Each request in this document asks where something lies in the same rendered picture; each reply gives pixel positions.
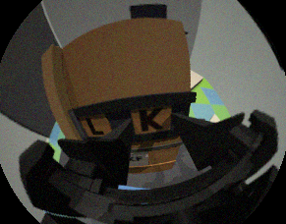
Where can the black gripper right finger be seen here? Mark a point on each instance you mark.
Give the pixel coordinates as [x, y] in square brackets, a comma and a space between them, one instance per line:
[203, 138]

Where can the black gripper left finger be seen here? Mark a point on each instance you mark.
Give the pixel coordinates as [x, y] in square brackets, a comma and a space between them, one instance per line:
[111, 152]

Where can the orange letter tile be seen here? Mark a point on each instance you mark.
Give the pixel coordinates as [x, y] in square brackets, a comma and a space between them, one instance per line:
[97, 125]
[152, 119]

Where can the white paper ticket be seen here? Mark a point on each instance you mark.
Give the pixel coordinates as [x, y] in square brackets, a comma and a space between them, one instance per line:
[139, 159]

